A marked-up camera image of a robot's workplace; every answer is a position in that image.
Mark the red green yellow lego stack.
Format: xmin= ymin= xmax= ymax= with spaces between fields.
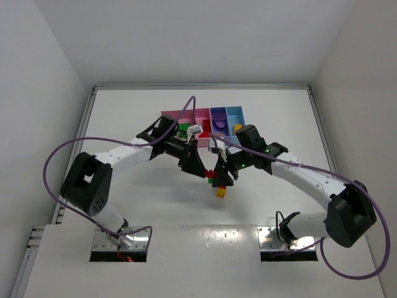
xmin=205 ymin=169 xmax=226 ymax=199

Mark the green lego plate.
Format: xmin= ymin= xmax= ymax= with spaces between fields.
xmin=178 ymin=123 xmax=190 ymax=131

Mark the purple flower lego brick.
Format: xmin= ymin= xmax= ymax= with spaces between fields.
xmin=213 ymin=121 xmax=226 ymax=131

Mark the red rounded lego brick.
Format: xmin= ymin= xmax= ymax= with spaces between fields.
xmin=198 ymin=131 xmax=210 ymax=139

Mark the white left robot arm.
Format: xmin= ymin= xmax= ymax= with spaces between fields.
xmin=60 ymin=115 xmax=205 ymax=240

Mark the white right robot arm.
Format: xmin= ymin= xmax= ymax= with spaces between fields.
xmin=208 ymin=125 xmax=377 ymax=248

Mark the dark blue bin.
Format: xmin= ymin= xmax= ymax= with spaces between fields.
xmin=210 ymin=107 xmax=230 ymax=137

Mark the large pink bin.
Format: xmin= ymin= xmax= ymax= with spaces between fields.
xmin=161 ymin=109 xmax=195 ymax=139

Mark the small pink bin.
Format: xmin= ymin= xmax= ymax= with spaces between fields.
xmin=195 ymin=108 xmax=212 ymax=148

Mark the light blue bin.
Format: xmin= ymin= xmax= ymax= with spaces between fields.
xmin=226 ymin=106 xmax=246 ymax=144

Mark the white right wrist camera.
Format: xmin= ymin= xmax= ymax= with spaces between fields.
xmin=208 ymin=138 xmax=226 ymax=160

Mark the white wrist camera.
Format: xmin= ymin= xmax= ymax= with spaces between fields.
xmin=187 ymin=124 xmax=203 ymax=135
xmin=208 ymin=138 xmax=226 ymax=160

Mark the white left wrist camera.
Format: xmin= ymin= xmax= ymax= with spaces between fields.
xmin=187 ymin=124 xmax=203 ymax=135

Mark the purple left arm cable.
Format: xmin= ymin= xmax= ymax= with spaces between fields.
xmin=43 ymin=96 xmax=197 ymax=243

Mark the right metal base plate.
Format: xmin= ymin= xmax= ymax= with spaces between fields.
xmin=257 ymin=226 xmax=318 ymax=262

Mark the metal base plate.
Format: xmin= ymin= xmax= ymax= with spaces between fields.
xmin=89 ymin=227 xmax=152 ymax=263
xmin=257 ymin=226 xmax=318 ymax=262

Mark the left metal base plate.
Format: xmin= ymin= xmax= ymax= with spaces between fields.
xmin=89 ymin=227 xmax=152 ymax=263

